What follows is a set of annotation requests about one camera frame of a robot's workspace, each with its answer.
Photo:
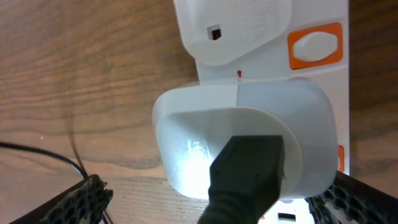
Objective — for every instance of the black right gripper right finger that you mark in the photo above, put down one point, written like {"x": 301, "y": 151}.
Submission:
{"x": 348, "y": 200}

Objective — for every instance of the white charger plug adapter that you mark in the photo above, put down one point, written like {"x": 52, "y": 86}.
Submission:
{"x": 193, "y": 123}

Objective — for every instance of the white power strip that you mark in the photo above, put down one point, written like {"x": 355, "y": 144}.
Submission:
{"x": 273, "y": 41}

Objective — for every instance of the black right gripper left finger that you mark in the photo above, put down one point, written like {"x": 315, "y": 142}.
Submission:
{"x": 85, "y": 202}

